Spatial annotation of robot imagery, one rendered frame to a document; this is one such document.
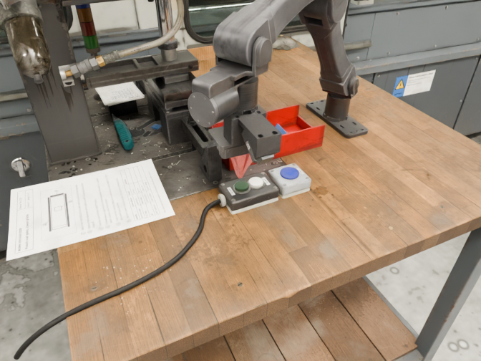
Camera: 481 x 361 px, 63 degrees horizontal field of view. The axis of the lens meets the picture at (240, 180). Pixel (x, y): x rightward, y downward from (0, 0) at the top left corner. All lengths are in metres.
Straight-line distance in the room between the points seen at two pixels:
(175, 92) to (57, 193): 0.33
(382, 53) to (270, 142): 1.58
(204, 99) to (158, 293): 0.31
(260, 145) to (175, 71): 0.43
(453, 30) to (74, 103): 1.96
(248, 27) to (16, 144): 1.29
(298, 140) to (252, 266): 0.37
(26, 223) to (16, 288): 1.19
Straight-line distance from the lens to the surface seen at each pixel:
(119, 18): 1.61
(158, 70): 0.96
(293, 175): 0.82
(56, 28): 0.88
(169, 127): 0.96
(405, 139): 1.08
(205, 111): 0.60
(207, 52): 1.42
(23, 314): 1.93
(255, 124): 0.64
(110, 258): 0.73
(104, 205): 0.84
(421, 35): 2.27
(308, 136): 0.95
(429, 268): 2.04
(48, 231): 0.82
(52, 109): 0.94
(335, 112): 1.07
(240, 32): 0.62
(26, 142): 1.75
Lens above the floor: 1.42
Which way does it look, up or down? 38 degrees down
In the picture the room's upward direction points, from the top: straight up
